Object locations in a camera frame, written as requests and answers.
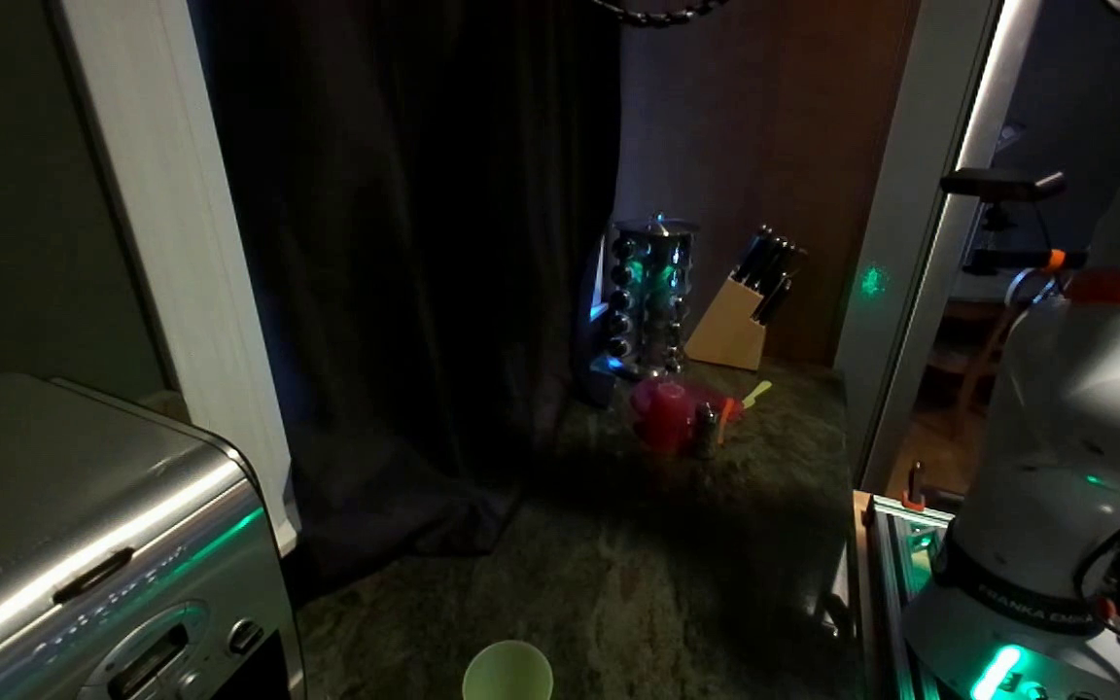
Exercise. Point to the dark blue curtain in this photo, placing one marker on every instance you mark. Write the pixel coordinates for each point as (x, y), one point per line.
(417, 189)

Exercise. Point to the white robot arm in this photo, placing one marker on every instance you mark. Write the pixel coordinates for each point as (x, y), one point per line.
(1022, 604)

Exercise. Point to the metal spice rack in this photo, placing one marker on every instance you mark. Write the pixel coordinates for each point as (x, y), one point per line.
(641, 297)

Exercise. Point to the red plastic bottle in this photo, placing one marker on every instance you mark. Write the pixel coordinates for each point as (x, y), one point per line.
(664, 413)

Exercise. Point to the wooden knife block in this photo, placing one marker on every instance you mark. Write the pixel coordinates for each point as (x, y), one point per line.
(750, 300)

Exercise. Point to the green plastic cup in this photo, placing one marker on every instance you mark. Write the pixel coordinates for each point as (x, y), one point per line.
(509, 671)

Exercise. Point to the silver toaster oven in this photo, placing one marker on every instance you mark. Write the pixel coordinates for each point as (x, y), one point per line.
(137, 556)

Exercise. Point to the white window frame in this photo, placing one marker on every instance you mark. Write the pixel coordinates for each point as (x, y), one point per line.
(153, 111)

